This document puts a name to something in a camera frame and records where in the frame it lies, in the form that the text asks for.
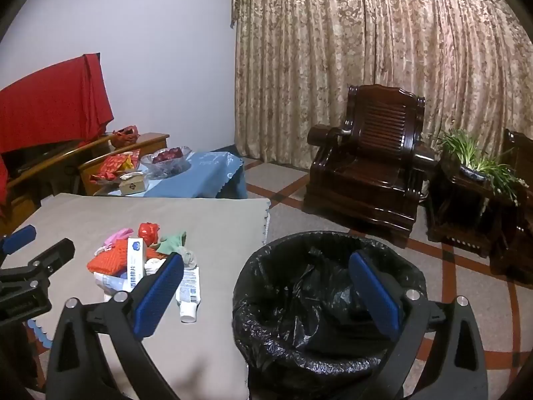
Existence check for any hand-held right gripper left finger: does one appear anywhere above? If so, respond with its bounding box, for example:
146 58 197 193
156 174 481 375
46 253 186 400

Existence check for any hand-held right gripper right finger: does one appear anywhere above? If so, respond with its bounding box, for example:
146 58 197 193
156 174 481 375
349 251 488 400

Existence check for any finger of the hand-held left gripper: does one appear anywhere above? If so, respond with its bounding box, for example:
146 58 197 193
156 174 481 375
0 224 37 259
26 237 76 285

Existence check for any white squeeze tube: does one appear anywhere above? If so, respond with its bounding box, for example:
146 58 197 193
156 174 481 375
176 267 201 323

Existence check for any white and blue carton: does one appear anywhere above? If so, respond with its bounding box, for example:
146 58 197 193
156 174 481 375
127 237 146 292

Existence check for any white and blue packet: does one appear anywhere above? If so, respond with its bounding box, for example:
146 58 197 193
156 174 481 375
92 271 130 292

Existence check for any green rubber glove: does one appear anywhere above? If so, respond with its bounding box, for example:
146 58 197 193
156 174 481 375
156 230 188 256

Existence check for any orange foam net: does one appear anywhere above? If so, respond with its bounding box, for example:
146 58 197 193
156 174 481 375
87 239 161 276

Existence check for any pink face mask pack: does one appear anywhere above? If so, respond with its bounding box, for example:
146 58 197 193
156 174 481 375
103 227 134 247

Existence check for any red wrapper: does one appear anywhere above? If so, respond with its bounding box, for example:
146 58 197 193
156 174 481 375
137 222 161 243

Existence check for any black-lined trash bin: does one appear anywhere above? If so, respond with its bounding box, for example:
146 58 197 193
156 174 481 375
232 230 429 400

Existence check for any blue scalloped mat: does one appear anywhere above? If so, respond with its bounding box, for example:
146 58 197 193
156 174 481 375
27 319 51 347

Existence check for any grey table cloth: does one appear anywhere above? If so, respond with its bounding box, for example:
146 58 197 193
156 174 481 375
0 193 271 400

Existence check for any black television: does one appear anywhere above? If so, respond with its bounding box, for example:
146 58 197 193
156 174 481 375
2 139 84 176

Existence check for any beige tissue box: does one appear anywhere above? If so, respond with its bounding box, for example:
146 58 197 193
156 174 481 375
119 172 147 196

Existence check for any pile of red packets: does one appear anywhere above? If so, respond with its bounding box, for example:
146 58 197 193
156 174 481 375
89 150 142 184

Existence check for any dark wooden side table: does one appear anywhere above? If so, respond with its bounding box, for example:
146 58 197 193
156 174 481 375
427 150 521 259

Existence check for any glass fruit bowl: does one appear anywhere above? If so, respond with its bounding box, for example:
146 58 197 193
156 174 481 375
140 146 193 180

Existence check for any blue tablecloth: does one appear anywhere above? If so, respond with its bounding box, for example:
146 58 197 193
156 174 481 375
94 151 249 200

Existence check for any dark wooden armchair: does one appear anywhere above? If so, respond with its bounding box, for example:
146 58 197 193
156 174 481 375
302 84 438 248

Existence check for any red bag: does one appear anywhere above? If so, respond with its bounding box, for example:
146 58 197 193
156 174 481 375
110 125 140 147

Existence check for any red cloth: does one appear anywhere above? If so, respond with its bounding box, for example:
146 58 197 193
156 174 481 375
0 53 115 155

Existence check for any pile of red fruits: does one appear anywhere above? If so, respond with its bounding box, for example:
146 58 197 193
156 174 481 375
152 147 186 163

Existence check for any light wooden cabinet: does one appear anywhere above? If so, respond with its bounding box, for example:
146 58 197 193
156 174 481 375
0 132 171 234

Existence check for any green potted plant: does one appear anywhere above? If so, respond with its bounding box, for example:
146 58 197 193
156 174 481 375
433 128 529 205

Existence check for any beige patterned curtain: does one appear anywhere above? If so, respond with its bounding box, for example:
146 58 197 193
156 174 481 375
230 0 533 184

